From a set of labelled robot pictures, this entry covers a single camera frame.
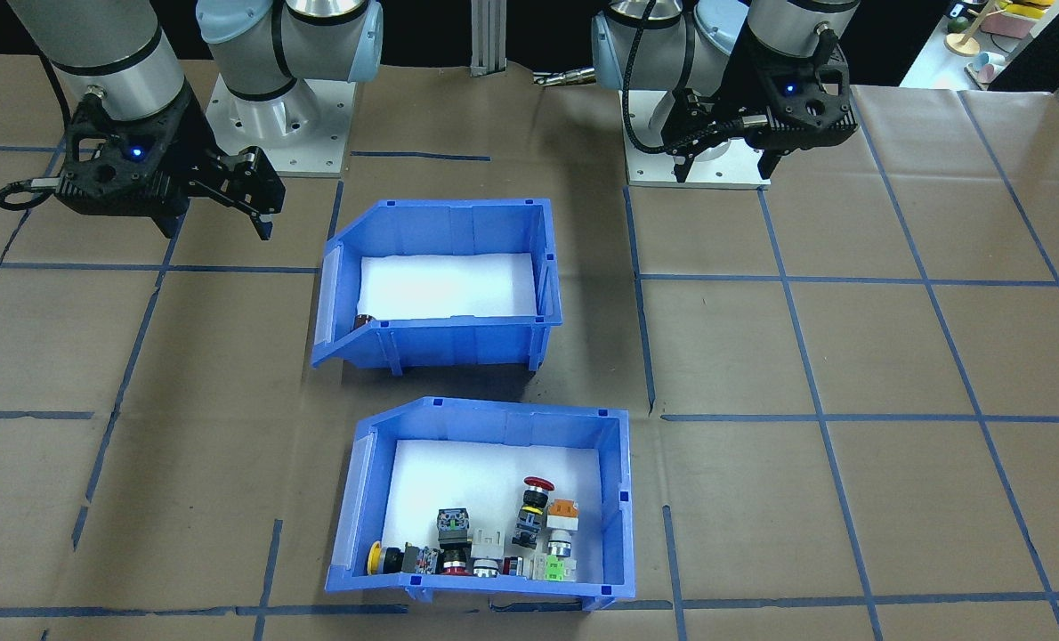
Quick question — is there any blue bin of push buttons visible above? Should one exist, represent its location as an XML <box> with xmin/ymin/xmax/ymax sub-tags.
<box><xmin>325</xmin><ymin>397</ymin><xmax>638</xmax><ymax>613</ymax></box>

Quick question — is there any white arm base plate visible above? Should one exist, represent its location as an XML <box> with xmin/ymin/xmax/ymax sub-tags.
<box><xmin>205</xmin><ymin>76</ymin><xmax>353</xmax><ymax>177</ymax></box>
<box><xmin>626</xmin><ymin>89</ymin><xmax>773</xmax><ymax>191</ymax></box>

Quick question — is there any aluminium frame post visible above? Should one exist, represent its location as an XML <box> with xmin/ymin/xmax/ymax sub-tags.
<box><xmin>470</xmin><ymin>0</ymin><xmax>509</xmax><ymax>77</ymax></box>

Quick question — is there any wooden stand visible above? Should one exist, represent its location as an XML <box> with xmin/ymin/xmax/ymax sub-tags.
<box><xmin>946</xmin><ymin>0</ymin><xmax>998</xmax><ymax>57</ymax></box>

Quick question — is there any green and white switch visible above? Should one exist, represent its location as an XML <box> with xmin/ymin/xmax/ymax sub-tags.
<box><xmin>531</xmin><ymin>552</ymin><xmax>578</xmax><ymax>584</ymax></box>

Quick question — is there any pink and yellow toy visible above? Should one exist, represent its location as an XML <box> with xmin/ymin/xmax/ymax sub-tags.
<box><xmin>979</xmin><ymin>0</ymin><xmax>1056</xmax><ymax>39</ymax></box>

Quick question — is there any red emergency stop yellow ring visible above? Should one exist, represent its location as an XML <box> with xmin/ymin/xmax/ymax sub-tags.
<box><xmin>510</xmin><ymin>476</ymin><xmax>556</xmax><ymax>551</ymax></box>

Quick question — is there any orange and white switch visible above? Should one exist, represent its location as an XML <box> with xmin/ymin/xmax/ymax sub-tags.
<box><xmin>543</xmin><ymin>499</ymin><xmax>580</xmax><ymax>558</ymax></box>

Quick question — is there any blue bin of black parts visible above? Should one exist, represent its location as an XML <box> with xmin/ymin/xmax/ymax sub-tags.
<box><xmin>310</xmin><ymin>198</ymin><xmax>565</xmax><ymax>377</ymax></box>

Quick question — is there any white side table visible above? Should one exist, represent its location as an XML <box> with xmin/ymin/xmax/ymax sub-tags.
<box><xmin>901</xmin><ymin>0</ymin><xmax>1059</xmax><ymax>91</ymax></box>

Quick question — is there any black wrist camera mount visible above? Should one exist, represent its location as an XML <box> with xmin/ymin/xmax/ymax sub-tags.
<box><xmin>52</xmin><ymin>93</ymin><xmax>195</xmax><ymax>222</ymax></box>
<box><xmin>732</xmin><ymin>45</ymin><xmax>859</xmax><ymax>153</ymax></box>

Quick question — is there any white switch with silver ring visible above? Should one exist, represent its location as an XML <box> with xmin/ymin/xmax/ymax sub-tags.
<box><xmin>470</xmin><ymin>527</ymin><xmax>506</xmax><ymax>580</ymax></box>

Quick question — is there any white foam liner sheet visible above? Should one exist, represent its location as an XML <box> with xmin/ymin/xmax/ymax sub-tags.
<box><xmin>356</xmin><ymin>253</ymin><xmax>538</xmax><ymax>324</ymax></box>
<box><xmin>378</xmin><ymin>439</ymin><xmax>607</xmax><ymax>585</ymax></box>

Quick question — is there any black switch with green insert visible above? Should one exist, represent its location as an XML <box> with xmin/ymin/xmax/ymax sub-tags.
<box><xmin>436</xmin><ymin>507</ymin><xmax>471</xmax><ymax>547</ymax></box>

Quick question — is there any yellow push button black body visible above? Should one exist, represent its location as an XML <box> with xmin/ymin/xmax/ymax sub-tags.
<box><xmin>367</xmin><ymin>541</ymin><xmax>406</xmax><ymax>577</ymax></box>

